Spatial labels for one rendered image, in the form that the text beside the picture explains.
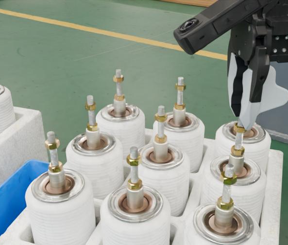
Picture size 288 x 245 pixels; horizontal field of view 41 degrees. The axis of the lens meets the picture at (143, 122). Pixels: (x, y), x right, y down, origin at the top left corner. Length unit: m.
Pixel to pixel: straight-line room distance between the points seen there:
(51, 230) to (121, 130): 0.24
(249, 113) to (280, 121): 0.66
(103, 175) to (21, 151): 0.31
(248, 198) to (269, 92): 0.16
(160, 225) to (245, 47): 0.25
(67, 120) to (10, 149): 0.42
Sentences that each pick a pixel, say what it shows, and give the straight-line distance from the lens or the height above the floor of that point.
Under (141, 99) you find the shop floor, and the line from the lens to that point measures 1.37.
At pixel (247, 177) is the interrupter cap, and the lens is 0.59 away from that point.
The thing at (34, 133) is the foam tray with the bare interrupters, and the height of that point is 0.14.
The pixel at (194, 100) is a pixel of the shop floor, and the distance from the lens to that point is 1.38.
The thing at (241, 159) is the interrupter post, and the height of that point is 0.28.
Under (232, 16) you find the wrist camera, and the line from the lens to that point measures 0.47.
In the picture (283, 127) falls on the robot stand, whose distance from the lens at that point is 1.18.
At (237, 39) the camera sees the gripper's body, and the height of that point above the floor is 0.45.
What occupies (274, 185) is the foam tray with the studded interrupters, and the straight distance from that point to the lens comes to 0.71.
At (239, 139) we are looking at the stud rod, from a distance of 0.57.
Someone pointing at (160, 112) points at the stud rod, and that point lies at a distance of 0.57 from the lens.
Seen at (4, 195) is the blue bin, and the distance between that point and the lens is 0.83.
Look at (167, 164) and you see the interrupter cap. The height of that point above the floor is 0.25.
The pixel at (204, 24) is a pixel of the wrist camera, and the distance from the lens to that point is 0.46.
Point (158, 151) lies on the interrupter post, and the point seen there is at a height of 0.27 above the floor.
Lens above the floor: 0.60
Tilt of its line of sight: 29 degrees down
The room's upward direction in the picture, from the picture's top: 1 degrees counter-clockwise
